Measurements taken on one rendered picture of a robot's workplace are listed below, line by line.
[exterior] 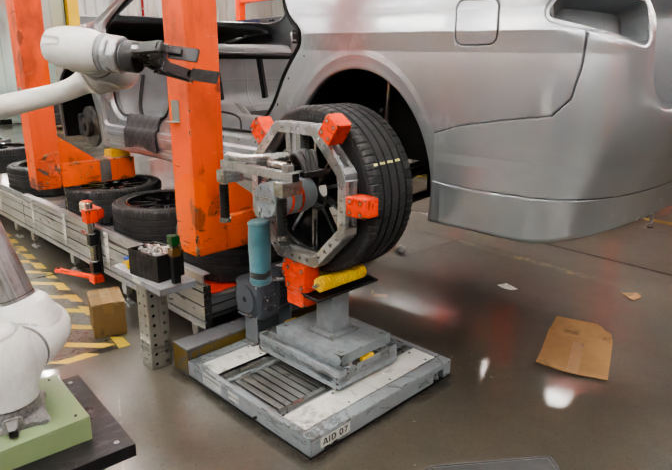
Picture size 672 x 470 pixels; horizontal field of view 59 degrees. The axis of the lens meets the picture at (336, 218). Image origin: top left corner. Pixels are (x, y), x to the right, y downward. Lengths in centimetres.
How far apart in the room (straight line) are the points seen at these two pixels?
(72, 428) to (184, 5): 156
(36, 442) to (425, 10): 183
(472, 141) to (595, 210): 47
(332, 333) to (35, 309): 116
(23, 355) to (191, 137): 111
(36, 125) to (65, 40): 274
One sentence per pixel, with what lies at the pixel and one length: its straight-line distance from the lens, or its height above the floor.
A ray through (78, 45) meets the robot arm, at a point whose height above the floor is 137.
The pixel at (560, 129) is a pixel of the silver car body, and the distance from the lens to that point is 201.
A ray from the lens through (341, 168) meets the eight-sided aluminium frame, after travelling 206.
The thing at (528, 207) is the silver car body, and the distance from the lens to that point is 208.
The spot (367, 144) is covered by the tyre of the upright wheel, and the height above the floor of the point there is 105.
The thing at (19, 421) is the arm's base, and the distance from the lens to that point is 191.
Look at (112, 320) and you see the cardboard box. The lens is 322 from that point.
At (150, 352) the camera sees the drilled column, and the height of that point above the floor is 9.
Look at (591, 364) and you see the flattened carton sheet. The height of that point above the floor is 1.
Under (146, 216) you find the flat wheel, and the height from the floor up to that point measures 47.
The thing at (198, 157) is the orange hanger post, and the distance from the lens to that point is 255.
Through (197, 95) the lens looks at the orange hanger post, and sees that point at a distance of 253.
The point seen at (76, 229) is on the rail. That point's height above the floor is 32.
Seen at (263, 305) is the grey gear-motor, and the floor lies 31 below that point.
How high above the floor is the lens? 134
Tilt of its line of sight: 15 degrees down
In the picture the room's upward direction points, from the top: straight up
